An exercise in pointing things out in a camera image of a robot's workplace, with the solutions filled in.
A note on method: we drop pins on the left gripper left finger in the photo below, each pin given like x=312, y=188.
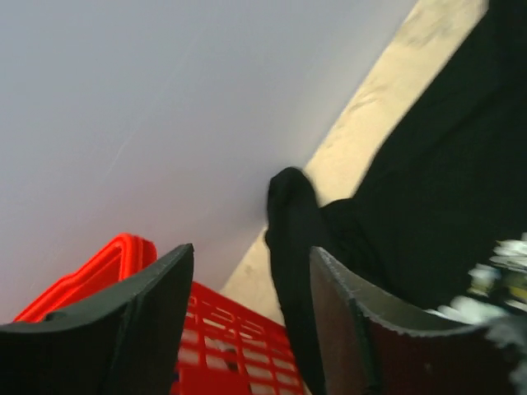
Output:
x=121, y=340

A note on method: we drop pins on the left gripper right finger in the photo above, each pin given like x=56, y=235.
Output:
x=372, y=342

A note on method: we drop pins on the black printed t-shirt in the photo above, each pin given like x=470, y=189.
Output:
x=439, y=219

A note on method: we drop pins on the red plastic shopping basket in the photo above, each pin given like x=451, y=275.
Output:
x=225, y=348

